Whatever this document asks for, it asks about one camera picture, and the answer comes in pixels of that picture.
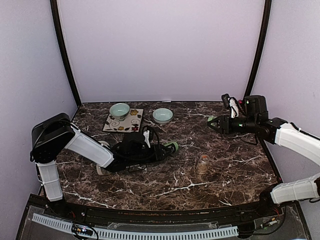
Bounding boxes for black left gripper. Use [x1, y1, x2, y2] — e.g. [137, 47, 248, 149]
[127, 143, 172, 166]

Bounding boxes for green bottle lid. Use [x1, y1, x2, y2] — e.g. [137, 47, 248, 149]
[207, 116, 216, 122]

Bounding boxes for green lid pill bottle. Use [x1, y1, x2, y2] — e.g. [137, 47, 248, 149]
[162, 141, 179, 155]

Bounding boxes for clear bottle yellow capsules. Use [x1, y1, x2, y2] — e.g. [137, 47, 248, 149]
[196, 154, 210, 175]

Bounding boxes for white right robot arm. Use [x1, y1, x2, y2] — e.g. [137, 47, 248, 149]
[207, 94, 320, 217]

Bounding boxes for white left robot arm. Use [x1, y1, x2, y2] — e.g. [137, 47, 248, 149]
[30, 113, 179, 218]

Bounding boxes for light blue ribbed bowl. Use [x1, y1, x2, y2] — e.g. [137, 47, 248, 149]
[152, 108, 174, 125]

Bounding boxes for square floral ceramic plate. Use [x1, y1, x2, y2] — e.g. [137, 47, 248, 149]
[102, 108, 144, 133]

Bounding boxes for small celadon bowl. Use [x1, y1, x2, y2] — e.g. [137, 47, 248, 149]
[109, 103, 130, 121]

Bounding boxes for beige ceramic mug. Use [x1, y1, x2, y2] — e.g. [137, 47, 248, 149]
[96, 140, 111, 176]

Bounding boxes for white slotted cable duct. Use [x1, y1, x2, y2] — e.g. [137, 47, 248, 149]
[31, 213, 239, 240]

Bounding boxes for black front rail base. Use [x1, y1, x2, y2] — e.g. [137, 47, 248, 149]
[16, 194, 311, 240]

